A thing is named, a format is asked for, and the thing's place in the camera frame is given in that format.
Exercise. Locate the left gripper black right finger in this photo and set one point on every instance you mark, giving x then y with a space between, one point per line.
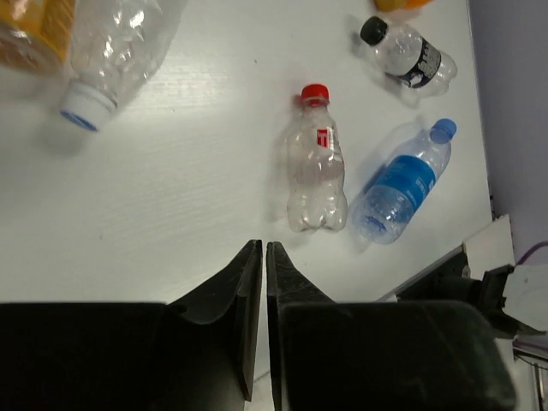
284 285

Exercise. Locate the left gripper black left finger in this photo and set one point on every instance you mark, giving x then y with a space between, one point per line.
210 334

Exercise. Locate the clear bottle red cap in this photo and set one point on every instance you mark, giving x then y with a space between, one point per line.
316 169

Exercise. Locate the blue tinted water bottle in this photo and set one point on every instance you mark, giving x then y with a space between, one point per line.
390 200

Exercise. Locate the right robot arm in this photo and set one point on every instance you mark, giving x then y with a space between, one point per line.
449 280

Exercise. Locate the clear bottle black label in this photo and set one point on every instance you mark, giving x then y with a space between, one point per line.
400 52

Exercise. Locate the clear ribbed plastic bottle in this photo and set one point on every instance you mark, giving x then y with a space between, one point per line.
116 48

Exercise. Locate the small orange juice bottle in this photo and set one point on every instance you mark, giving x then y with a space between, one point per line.
388 6

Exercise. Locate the orange bottle blue white label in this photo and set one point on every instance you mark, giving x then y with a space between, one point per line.
35 35

